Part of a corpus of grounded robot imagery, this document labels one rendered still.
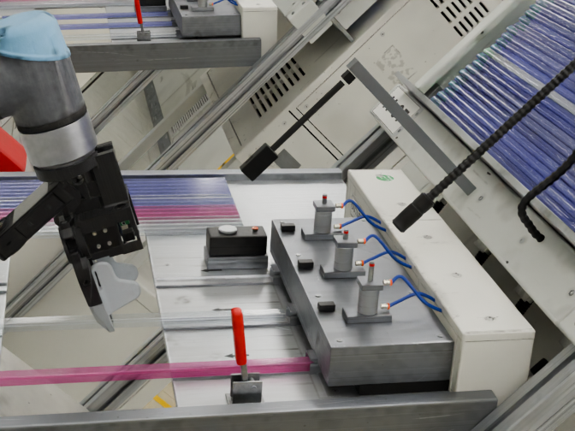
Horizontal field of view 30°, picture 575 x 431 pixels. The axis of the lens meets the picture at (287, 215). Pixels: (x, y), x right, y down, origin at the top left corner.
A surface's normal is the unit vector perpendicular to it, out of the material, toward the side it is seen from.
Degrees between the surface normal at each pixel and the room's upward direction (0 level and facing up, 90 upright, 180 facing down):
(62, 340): 90
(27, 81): 91
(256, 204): 44
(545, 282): 90
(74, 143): 65
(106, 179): 90
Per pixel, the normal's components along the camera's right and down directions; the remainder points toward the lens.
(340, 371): 0.19, 0.38
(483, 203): -0.66, -0.62
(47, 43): 0.74, 0.08
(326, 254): 0.06, -0.92
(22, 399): 0.72, -0.68
